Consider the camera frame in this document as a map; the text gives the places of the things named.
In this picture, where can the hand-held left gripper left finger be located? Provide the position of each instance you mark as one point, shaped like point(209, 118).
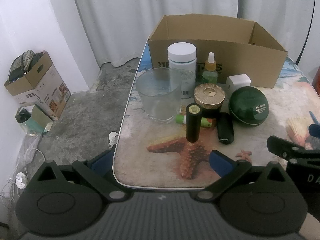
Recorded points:
point(100, 160)

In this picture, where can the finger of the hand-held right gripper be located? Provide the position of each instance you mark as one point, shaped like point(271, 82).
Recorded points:
point(280, 145)
point(315, 130)

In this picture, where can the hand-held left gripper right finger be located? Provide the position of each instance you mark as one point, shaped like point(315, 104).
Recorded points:
point(220, 161)

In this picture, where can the small black oblong case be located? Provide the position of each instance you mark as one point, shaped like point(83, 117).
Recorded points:
point(225, 128)

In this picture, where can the black cylindrical tube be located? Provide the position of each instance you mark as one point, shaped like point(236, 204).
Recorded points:
point(193, 125)

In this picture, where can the round dark green case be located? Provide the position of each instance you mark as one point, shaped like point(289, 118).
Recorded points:
point(247, 107)

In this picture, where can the green printed tube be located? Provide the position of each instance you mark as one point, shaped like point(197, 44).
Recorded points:
point(180, 118)

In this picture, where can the dark jar with gold lid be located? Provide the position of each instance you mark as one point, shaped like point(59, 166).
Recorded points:
point(209, 92)

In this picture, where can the white power adapter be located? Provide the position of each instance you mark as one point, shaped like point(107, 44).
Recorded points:
point(238, 81)

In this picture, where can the clear glass cup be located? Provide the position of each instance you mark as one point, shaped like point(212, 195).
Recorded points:
point(157, 100)

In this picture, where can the green glass dropper bottle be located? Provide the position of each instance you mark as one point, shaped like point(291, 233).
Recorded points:
point(209, 76)

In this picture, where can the brown cardboard box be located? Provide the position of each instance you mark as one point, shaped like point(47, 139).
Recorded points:
point(250, 62)

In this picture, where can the white plastic supplement bottle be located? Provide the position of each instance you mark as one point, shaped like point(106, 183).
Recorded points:
point(181, 65)

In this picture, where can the faceted glass bottle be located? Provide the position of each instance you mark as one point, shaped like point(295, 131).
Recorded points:
point(35, 122)

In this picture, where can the printed cardboard appliance box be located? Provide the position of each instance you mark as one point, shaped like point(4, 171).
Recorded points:
point(45, 97)

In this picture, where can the dark patterned bag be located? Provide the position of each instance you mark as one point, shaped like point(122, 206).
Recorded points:
point(22, 62)

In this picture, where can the white curtain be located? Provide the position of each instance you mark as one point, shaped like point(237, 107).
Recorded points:
point(125, 17)

